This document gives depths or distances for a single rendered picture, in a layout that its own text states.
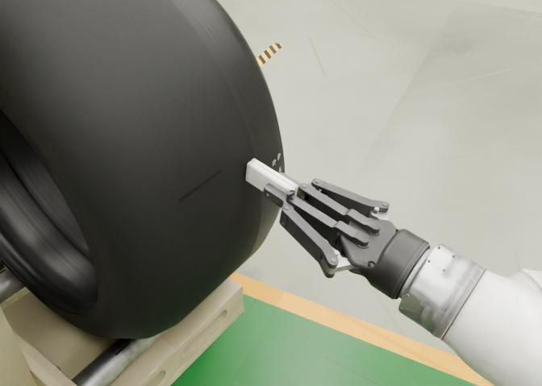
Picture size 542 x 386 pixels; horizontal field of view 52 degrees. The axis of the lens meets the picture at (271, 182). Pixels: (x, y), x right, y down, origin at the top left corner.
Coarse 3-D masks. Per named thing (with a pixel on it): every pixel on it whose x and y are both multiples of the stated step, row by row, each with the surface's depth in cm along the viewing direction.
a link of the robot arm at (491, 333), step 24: (480, 288) 56; (504, 288) 56; (528, 288) 56; (480, 312) 55; (504, 312) 54; (528, 312) 54; (456, 336) 56; (480, 336) 54; (504, 336) 53; (528, 336) 53; (480, 360) 55; (504, 360) 53; (528, 360) 52; (504, 384) 55; (528, 384) 53
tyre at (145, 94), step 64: (0, 0) 58; (64, 0) 60; (128, 0) 63; (192, 0) 68; (0, 64) 58; (64, 64) 57; (128, 64) 60; (192, 64) 65; (256, 64) 73; (0, 128) 104; (64, 128) 58; (128, 128) 59; (192, 128) 64; (256, 128) 71; (0, 192) 104; (64, 192) 62; (128, 192) 60; (256, 192) 74; (0, 256) 93; (64, 256) 104; (128, 256) 64; (192, 256) 67; (128, 320) 73
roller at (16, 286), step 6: (6, 270) 102; (0, 276) 101; (6, 276) 101; (12, 276) 101; (0, 282) 100; (6, 282) 101; (12, 282) 101; (18, 282) 102; (0, 288) 100; (6, 288) 100; (12, 288) 101; (18, 288) 102; (0, 294) 100; (6, 294) 100; (12, 294) 102; (0, 300) 100
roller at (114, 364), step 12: (156, 336) 93; (108, 348) 90; (120, 348) 89; (132, 348) 90; (144, 348) 92; (96, 360) 88; (108, 360) 88; (120, 360) 89; (132, 360) 90; (84, 372) 86; (96, 372) 86; (108, 372) 87; (120, 372) 89; (84, 384) 85; (96, 384) 86; (108, 384) 88
